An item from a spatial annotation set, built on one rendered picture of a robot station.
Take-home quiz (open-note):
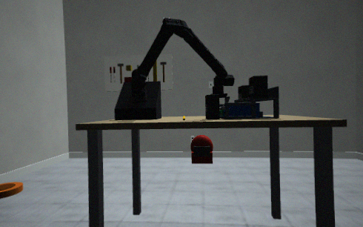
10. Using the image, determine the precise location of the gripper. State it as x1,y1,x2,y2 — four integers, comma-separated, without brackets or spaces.
214,85,230,103

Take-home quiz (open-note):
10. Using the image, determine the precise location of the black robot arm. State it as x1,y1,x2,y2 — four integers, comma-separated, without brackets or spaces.
131,18,235,104

